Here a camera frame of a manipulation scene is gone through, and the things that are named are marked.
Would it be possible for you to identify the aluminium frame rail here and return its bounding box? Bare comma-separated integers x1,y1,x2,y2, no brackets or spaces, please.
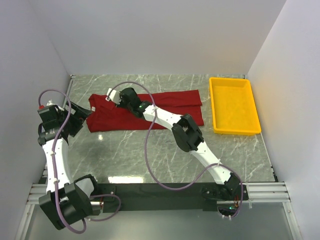
26,182,291,205

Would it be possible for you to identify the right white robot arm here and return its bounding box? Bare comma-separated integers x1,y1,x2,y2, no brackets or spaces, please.
108,87,244,201

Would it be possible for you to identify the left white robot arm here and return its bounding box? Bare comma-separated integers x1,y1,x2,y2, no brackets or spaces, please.
37,100,100,230

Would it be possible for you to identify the yellow plastic tray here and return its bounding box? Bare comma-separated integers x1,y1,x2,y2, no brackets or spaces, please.
209,77,262,136

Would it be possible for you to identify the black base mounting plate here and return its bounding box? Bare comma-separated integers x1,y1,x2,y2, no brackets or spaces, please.
92,182,249,212

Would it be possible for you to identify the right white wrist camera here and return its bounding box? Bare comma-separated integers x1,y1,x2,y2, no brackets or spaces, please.
105,88,121,105

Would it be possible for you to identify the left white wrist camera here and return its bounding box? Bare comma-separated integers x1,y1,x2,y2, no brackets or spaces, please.
37,100,60,112

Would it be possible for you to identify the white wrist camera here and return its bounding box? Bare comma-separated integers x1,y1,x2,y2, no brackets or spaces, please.
37,100,60,112
105,88,121,105

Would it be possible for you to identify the red t shirt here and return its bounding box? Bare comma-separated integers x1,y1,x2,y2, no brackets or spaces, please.
86,90,204,133

